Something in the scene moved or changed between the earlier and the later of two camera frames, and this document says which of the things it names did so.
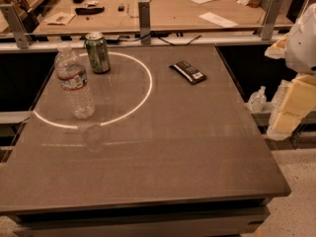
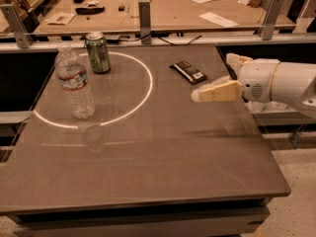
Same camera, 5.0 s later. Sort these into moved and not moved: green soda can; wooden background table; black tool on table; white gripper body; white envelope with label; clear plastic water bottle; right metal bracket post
Moved: white gripper body
Not moved: black tool on table; wooden background table; right metal bracket post; white envelope with label; green soda can; clear plastic water bottle
